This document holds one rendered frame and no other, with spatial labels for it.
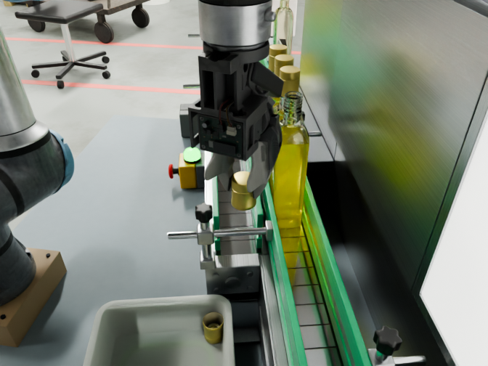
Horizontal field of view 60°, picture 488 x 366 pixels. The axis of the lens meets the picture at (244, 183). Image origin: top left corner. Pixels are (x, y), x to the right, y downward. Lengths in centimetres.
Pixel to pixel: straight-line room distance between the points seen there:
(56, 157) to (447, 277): 67
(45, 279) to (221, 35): 63
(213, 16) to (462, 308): 39
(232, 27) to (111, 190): 81
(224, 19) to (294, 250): 46
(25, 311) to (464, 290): 71
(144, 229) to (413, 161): 66
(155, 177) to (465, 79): 89
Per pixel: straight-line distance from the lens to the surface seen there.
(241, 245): 78
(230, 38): 43
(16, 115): 81
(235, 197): 58
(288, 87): 73
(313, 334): 66
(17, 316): 87
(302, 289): 71
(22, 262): 88
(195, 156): 109
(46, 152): 84
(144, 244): 99
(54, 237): 107
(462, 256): 50
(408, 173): 59
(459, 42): 49
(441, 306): 55
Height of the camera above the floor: 142
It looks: 36 degrees down
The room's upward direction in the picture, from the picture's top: straight up
